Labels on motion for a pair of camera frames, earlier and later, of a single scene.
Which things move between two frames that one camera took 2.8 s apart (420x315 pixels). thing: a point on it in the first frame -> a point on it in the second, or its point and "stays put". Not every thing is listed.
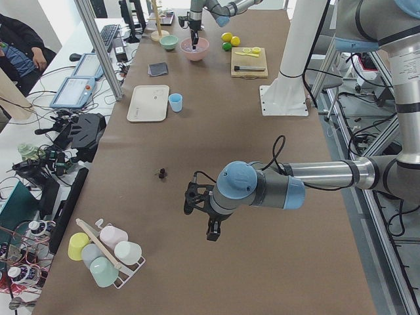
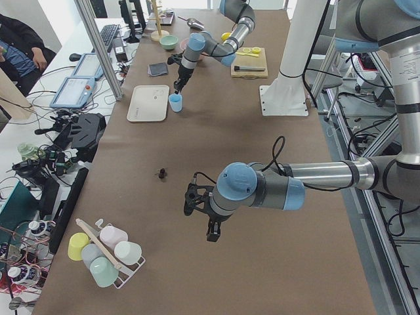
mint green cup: x=103 y=272 stays put
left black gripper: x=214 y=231 stays put
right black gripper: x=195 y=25 -> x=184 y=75
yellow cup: x=77 y=243 stays put
